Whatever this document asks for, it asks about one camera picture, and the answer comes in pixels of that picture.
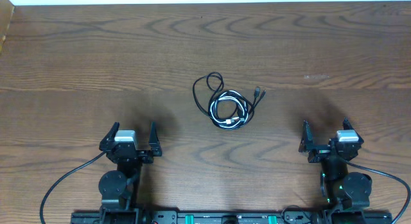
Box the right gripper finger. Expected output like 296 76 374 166
299 121 313 152
342 117 354 130

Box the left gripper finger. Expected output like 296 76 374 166
148 122 160 152
101 122 119 146

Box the black usb cable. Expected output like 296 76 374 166
191 71 267 131

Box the white usb cable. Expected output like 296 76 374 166
208 90 249 126

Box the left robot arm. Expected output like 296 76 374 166
98 122 162 223

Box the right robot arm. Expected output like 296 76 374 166
299 119 372 223

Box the wooden board at left edge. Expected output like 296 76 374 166
0 0 15 51

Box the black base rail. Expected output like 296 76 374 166
70 209 392 224

